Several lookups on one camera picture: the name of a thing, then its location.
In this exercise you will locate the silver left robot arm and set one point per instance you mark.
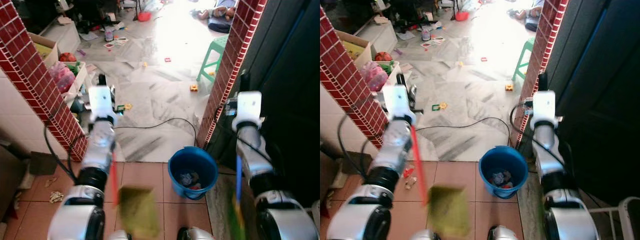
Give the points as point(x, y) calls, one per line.
point(97, 150)
point(392, 150)

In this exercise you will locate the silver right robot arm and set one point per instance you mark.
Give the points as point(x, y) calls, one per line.
point(255, 155)
point(550, 150)

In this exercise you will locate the person lying on floor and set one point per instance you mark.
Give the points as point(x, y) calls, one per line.
point(532, 15)
point(220, 15)

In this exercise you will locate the pink plastic bag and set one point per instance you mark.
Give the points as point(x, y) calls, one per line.
point(62, 77)
point(375, 76)

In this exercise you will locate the red ball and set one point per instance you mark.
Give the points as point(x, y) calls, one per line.
point(67, 57)
point(383, 56)

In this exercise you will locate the green plastic stool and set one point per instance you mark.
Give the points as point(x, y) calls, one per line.
point(525, 47)
point(216, 46)

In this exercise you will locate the printed paper sheet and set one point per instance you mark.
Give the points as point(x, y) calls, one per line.
point(433, 43)
point(116, 43)

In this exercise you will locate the tin can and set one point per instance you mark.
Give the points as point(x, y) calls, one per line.
point(108, 34)
point(425, 34)

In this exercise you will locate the black door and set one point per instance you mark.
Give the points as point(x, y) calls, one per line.
point(600, 90)
point(292, 100)

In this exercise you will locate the white low cabinet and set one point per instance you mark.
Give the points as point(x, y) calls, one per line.
point(377, 34)
point(62, 35)

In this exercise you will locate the open cardboard box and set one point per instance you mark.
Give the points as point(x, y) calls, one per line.
point(352, 49)
point(42, 50)

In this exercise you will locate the red and white scrap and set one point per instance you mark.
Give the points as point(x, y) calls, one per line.
point(408, 172)

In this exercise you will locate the rubbish in bucket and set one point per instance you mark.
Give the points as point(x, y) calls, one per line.
point(190, 179)
point(501, 178)

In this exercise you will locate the crumpled paper scrap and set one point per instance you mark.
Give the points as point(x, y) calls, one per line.
point(411, 183)
point(56, 197)
point(329, 195)
point(50, 181)

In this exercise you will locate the blue plastic bucket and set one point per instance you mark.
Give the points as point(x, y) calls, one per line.
point(487, 172)
point(175, 172)

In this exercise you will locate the silver right robot leg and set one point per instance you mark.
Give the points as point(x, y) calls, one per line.
point(505, 233)
point(195, 234)

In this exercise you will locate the silver robot leg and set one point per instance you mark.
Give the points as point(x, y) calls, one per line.
point(119, 236)
point(195, 234)
point(505, 233)
point(422, 235)

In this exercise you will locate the silver left robot leg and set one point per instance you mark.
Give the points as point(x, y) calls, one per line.
point(422, 235)
point(119, 236)

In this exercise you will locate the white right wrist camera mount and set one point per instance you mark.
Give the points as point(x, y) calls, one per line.
point(248, 107)
point(544, 106)

